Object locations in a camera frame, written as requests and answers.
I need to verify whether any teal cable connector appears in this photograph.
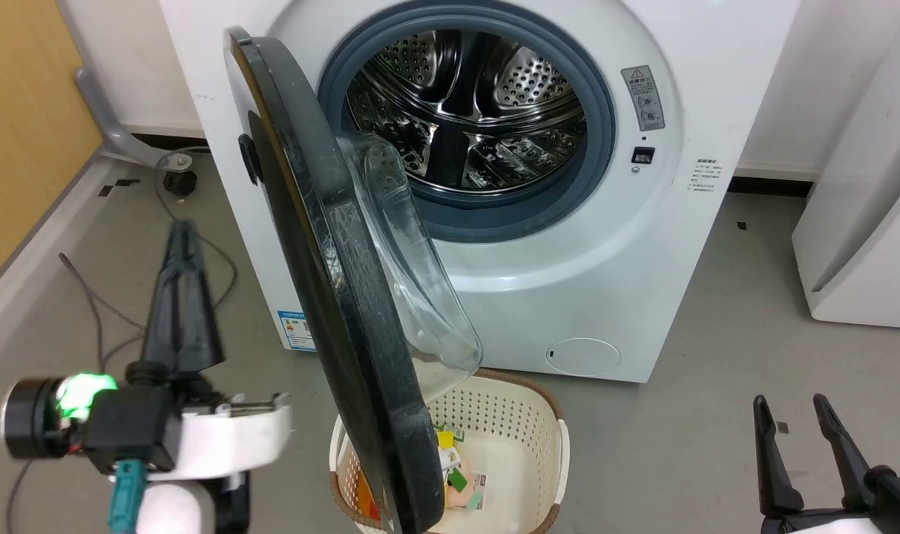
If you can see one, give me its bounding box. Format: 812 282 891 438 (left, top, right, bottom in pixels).
107 458 148 534

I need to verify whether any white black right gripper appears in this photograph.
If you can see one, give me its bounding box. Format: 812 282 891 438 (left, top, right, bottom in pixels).
752 393 900 534

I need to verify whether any cream perforated laundry basket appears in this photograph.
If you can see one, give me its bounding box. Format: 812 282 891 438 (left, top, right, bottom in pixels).
329 369 571 534

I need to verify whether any orange flat item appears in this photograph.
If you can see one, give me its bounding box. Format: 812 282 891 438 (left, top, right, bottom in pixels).
356 472 381 521

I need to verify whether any blue energy label sticker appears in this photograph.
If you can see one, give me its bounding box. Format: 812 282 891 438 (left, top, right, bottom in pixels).
277 310 318 352

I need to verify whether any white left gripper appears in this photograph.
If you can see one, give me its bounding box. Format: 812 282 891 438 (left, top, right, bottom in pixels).
127 220 292 484

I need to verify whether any grey drain hose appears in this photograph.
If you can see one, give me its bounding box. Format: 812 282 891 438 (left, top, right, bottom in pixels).
74 65 213 168

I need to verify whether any white appliance housing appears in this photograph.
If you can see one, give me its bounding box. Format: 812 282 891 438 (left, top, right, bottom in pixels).
791 0 900 331

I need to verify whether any pink white packet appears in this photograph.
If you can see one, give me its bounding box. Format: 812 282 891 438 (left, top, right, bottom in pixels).
445 464 487 512

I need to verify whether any black round washer door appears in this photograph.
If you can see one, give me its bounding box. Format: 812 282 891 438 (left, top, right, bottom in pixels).
223 26 484 534

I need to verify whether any round white filter cover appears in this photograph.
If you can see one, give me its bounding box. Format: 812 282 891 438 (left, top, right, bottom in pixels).
546 338 622 376

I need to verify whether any black cylinder with green band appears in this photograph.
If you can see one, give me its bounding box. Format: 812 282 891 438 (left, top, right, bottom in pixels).
0 373 119 461

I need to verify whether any grey rubber door gasket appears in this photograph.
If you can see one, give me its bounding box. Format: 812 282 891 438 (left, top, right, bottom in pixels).
318 0 617 244

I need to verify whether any looped grey floor cable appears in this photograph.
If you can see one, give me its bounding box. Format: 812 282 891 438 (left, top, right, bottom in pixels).
153 152 239 311

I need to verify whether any white front-load washing machine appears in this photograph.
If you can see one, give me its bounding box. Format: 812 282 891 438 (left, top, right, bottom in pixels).
159 0 801 384

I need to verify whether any grey warning sticker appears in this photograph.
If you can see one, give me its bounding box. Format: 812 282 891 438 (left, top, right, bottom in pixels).
620 65 666 133

